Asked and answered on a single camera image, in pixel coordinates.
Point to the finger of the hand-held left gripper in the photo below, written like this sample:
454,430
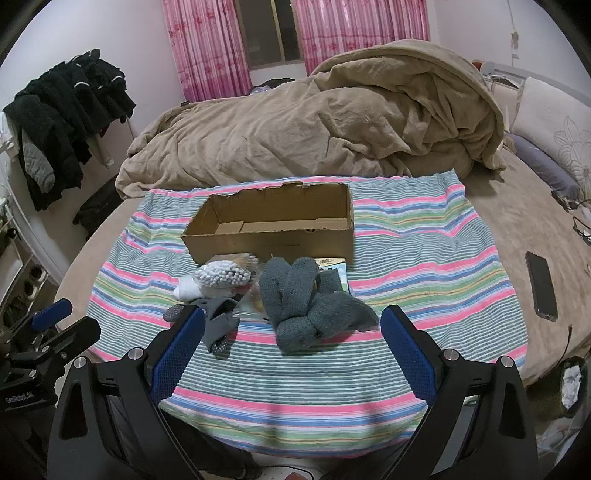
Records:
69,336
51,313

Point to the window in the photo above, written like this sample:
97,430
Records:
270,32

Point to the pile of black clothes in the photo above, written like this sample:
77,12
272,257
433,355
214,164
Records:
60,115

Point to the black smartphone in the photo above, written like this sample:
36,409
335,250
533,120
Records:
541,286

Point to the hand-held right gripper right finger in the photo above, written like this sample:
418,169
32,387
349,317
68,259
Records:
408,357

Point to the dark stool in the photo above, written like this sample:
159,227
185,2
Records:
99,212

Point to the striped cloth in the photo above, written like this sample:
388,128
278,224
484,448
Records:
415,258

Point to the white sock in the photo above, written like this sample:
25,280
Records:
187,290

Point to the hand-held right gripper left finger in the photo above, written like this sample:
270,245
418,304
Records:
178,353

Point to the grey dotted sock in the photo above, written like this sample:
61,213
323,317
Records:
219,330

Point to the clear zip bag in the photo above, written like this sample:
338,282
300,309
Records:
251,302

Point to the cardboard box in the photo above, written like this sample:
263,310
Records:
263,244

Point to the blue-grey pillow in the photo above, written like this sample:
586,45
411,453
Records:
540,164

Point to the grey knitted glove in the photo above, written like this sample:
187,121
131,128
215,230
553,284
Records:
286,286
328,318

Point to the white shelf unit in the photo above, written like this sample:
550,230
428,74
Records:
18,267

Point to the trash bin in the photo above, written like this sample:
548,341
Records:
575,387

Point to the round beige bed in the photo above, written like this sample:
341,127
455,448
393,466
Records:
508,221

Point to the beige blanket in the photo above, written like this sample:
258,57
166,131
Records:
300,124

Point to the white flowered pillow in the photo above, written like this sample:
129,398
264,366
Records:
554,124

